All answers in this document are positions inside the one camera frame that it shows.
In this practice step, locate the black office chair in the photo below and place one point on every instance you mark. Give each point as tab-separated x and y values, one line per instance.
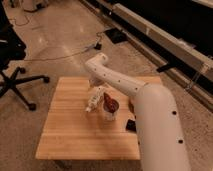
12	48

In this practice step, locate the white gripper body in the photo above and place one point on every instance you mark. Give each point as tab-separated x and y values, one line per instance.
95	82

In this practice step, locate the black power adapter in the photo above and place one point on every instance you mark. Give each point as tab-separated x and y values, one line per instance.
98	46

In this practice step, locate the wooden table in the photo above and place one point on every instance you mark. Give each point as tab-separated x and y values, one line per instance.
70	133

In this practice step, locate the white cup with brown contents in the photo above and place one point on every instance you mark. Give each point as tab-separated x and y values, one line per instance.
110	107

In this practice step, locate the white plastic bottle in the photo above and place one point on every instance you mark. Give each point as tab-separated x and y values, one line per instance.
95	98

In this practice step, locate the black floor mat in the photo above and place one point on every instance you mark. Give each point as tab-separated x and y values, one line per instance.
115	35

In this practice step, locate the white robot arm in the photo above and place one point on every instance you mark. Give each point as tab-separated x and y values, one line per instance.
159	132

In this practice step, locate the black smartphone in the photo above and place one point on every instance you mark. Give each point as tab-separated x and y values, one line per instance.
131	126

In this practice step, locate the long metal rail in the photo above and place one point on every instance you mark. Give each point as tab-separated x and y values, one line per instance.
181	31

